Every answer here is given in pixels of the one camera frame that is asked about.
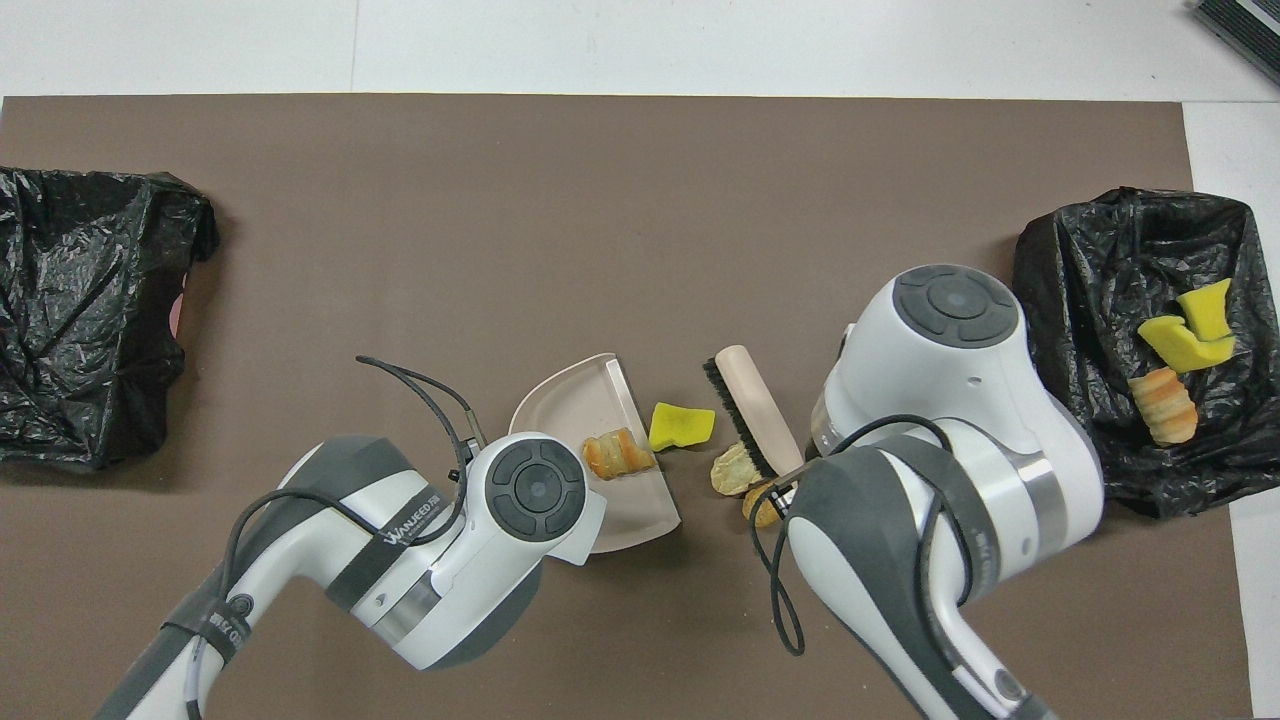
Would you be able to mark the notched yellow sponge piece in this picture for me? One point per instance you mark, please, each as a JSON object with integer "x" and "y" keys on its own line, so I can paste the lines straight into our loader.
{"x": 1180, "y": 348}

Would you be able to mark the striped croissant bread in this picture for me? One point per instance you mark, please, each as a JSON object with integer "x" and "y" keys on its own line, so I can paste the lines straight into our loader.
{"x": 1165, "y": 405}
{"x": 620, "y": 455}

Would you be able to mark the beige plastic dustpan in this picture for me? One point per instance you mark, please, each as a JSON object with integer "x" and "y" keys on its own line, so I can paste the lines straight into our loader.
{"x": 570, "y": 405}

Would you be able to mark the pale pastry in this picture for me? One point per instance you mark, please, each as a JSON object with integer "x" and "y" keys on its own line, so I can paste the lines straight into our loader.
{"x": 733, "y": 472}

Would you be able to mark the brown table mat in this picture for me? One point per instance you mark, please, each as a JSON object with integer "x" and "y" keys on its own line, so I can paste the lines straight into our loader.
{"x": 500, "y": 200}

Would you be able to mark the beige hand brush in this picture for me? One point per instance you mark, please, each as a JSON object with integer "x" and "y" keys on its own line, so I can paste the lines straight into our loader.
{"x": 762, "y": 410}

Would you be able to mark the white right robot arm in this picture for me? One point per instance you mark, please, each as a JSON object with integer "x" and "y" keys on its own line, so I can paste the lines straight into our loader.
{"x": 950, "y": 400}

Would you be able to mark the dark ribbed panel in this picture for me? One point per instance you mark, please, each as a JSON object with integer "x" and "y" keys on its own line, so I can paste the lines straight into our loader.
{"x": 1245, "y": 25}

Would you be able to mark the golden brown bread roll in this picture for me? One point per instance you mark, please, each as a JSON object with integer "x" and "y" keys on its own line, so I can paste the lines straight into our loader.
{"x": 762, "y": 508}

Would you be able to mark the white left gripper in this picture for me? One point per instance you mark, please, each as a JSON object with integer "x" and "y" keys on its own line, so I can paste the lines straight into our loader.
{"x": 583, "y": 545}

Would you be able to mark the small yellow sponge piece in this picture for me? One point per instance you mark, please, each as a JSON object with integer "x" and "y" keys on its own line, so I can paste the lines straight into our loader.
{"x": 1207, "y": 305}

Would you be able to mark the black bag lined bin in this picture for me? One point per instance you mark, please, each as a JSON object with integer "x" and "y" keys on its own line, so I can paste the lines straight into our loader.
{"x": 90, "y": 300}
{"x": 1080, "y": 300}

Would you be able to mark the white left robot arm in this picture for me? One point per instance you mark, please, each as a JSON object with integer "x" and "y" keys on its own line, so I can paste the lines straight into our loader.
{"x": 440, "y": 590}

